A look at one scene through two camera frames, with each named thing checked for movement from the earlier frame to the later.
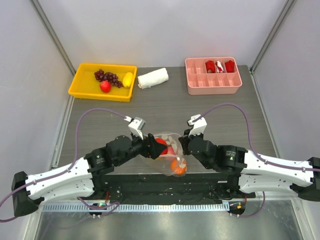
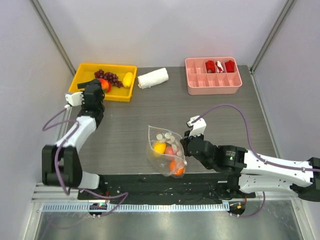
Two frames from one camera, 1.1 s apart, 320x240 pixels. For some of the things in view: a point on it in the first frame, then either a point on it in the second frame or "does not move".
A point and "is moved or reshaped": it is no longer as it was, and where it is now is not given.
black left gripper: x=150 y=146 to x=81 y=86
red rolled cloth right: x=230 y=66 does not move
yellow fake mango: x=127 y=79 does not move
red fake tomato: x=105 y=86 does not move
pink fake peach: x=170 y=150 does not move
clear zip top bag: x=172 y=162 is moved or reshaped
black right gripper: x=189 y=144 does not move
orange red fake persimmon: x=161 y=141 to x=105 y=85
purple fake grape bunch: x=100 y=76 does not move
